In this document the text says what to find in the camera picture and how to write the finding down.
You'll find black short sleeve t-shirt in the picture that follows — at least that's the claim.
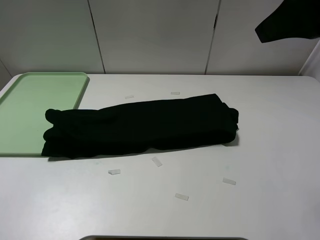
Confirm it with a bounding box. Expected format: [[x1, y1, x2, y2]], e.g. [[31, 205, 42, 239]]
[[41, 94, 239, 159]]

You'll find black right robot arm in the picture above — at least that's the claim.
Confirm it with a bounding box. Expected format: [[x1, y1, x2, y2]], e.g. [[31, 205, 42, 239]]
[[255, 0, 320, 43]]

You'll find green plastic tray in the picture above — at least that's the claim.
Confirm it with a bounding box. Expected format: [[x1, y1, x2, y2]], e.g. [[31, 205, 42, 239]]
[[0, 72, 89, 156]]

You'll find white tape piece left front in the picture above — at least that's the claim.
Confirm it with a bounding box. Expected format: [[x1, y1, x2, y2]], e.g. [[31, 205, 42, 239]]
[[108, 169, 121, 175]]

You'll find white tape piece right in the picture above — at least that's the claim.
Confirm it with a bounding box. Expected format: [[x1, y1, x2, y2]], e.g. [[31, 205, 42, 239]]
[[222, 177, 236, 186]]

